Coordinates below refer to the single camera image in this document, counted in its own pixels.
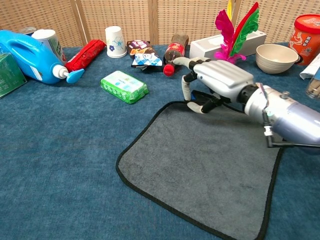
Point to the red biscuit packet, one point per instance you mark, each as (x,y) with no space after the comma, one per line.
(85,56)

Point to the red-capped cola bottle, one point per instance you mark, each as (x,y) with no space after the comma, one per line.
(176,47)

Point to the blue soda can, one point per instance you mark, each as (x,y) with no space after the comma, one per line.
(26,30)

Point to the blue pump detergent bottle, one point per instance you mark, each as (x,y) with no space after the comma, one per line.
(27,55)

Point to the woven rattan folding screen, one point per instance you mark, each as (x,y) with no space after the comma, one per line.
(125,15)

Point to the white flowered paper cup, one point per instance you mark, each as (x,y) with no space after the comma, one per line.
(115,42)

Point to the orange round snack tub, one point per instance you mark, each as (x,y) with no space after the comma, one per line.
(305,40)

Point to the white blue snack bag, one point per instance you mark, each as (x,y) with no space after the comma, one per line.
(312,70)

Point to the white-lidded green white canister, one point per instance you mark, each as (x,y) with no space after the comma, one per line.
(50,40)

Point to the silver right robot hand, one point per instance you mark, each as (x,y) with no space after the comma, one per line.
(222,75)

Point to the grey and blue cloth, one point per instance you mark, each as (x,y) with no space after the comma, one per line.
(200,162)

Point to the clear jar of nuts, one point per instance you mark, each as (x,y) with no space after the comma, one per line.
(314,88)

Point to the beige bowl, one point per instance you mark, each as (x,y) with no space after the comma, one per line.
(275,62)

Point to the green wet wipes pack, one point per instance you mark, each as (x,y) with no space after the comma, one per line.
(122,86)

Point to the long white cardboard box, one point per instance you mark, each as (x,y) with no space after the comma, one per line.
(205,46)

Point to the green clear tea box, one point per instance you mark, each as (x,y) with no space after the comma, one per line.
(10,75)

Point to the brown chocolate snack bag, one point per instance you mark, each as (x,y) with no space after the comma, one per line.
(142,50)

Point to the colourful feather shuttlecock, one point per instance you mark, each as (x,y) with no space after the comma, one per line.
(225,30)

